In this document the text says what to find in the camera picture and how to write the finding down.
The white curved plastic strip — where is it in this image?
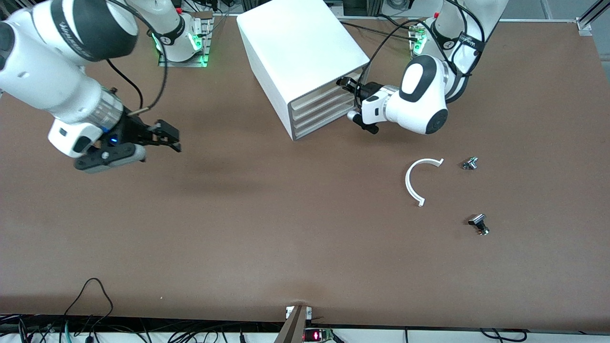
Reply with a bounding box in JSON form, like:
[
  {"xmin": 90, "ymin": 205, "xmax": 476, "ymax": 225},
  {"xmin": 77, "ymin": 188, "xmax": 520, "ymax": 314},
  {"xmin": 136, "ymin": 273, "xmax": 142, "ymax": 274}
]
[{"xmin": 405, "ymin": 158, "xmax": 445, "ymax": 207}]

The small black knob component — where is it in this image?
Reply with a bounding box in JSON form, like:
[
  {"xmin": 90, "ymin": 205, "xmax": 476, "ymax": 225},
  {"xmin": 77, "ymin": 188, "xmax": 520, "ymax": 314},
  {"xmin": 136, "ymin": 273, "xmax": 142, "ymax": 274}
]
[{"xmin": 468, "ymin": 214, "xmax": 490, "ymax": 236}]

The small device red display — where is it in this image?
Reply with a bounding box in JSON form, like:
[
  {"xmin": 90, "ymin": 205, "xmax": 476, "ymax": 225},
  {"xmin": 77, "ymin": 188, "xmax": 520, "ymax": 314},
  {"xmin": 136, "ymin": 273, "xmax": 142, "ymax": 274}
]
[{"xmin": 304, "ymin": 328, "xmax": 334, "ymax": 343}]

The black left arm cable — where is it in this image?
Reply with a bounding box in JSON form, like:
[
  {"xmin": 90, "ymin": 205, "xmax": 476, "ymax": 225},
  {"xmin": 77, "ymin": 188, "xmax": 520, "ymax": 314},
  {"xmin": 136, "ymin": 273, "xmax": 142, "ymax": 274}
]
[{"xmin": 360, "ymin": 0, "xmax": 487, "ymax": 96}]

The black cable on table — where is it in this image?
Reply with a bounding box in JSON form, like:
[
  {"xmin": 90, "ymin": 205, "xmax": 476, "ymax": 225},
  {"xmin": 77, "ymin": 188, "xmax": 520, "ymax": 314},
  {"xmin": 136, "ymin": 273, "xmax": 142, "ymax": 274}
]
[{"xmin": 339, "ymin": 20, "xmax": 421, "ymax": 41}]

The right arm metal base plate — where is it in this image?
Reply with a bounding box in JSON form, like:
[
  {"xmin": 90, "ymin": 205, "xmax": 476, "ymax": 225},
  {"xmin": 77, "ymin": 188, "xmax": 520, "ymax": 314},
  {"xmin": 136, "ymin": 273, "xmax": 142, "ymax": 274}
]
[{"xmin": 158, "ymin": 12, "xmax": 214, "ymax": 68}]

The black looped cable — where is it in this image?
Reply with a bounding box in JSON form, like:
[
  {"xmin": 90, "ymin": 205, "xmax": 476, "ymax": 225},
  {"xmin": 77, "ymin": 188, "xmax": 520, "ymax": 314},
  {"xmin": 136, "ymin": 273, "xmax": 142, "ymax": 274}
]
[{"xmin": 63, "ymin": 278, "xmax": 114, "ymax": 329}]

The aluminium frame corner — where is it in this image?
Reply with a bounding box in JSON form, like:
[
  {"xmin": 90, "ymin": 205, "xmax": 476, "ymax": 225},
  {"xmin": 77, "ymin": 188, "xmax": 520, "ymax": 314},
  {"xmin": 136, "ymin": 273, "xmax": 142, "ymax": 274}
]
[{"xmin": 576, "ymin": 0, "xmax": 610, "ymax": 36}]

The brown camera support post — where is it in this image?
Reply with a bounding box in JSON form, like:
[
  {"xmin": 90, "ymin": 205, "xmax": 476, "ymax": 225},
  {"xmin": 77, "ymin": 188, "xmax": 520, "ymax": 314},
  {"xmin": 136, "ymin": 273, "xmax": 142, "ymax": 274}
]
[{"xmin": 274, "ymin": 305, "xmax": 308, "ymax": 343}]

